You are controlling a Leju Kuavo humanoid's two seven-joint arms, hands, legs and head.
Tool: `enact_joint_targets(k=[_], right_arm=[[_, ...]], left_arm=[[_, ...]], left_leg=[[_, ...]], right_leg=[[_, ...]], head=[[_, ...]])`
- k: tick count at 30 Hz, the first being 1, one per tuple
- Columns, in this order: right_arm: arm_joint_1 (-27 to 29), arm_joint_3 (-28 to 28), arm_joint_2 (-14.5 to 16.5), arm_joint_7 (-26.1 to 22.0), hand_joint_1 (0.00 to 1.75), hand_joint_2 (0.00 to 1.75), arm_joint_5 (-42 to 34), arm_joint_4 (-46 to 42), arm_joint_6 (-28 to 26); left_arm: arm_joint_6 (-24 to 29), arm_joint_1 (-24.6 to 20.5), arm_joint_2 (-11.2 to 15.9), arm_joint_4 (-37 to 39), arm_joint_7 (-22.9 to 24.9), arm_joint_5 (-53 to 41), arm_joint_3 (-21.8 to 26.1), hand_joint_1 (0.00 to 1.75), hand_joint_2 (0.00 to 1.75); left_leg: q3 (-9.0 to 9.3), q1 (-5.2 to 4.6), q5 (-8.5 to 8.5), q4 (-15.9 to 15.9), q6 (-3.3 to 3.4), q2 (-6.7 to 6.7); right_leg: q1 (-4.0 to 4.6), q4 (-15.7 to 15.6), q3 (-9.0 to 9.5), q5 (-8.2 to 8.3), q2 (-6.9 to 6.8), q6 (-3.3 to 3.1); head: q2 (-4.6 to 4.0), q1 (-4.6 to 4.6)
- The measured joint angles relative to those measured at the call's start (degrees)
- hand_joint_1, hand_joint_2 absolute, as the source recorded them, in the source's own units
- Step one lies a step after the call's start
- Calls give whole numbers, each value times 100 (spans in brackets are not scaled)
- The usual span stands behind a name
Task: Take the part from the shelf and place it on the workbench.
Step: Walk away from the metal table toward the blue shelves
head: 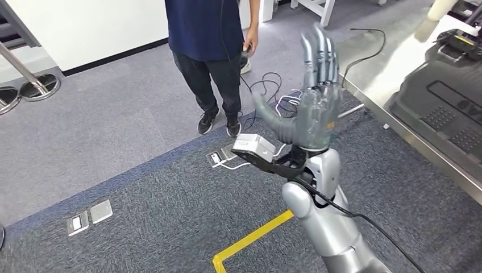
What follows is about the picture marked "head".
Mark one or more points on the chrome stanchion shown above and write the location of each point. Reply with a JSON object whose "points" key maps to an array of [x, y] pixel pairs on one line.
{"points": [[22, 69], [9, 98]]}

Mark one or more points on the black remote controller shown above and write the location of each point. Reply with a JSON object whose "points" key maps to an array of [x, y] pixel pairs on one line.
{"points": [[459, 41]]}

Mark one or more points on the small black handheld controller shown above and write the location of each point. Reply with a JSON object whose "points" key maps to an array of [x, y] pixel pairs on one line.
{"points": [[245, 52]]}

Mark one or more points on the stainless steel workbench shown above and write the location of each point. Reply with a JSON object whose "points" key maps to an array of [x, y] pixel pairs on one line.
{"points": [[376, 60]]}

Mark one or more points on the tall white cup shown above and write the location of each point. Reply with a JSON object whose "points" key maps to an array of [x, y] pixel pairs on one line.
{"points": [[440, 7]]}

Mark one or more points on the large black engine cover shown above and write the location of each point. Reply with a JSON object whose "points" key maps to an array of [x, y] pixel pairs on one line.
{"points": [[414, 101]]}

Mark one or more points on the black camera bracket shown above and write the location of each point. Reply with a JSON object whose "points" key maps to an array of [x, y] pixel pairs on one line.
{"points": [[286, 167]]}

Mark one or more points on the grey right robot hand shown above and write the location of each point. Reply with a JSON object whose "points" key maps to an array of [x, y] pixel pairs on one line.
{"points": [[316, 116]]}

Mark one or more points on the black square box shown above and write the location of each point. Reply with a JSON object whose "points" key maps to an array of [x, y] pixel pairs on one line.
{"points": [[470, 5]]}

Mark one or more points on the white metal frame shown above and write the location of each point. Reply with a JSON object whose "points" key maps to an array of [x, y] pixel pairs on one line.
{"points": [[325, 11]]}

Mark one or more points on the grey floor plate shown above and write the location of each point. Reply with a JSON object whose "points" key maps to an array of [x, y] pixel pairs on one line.
{"points": [[101, 211], [78, 223], [227, 152]]}

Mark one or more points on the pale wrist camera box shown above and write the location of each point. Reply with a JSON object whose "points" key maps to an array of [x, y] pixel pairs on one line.
{"points": [[254, 147]]}

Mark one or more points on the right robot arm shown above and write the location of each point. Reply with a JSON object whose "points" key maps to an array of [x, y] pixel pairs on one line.
{"points": [[327, 226]]}

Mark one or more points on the person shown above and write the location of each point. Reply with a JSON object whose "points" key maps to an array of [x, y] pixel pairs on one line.
{"points": [[203, 30]]}

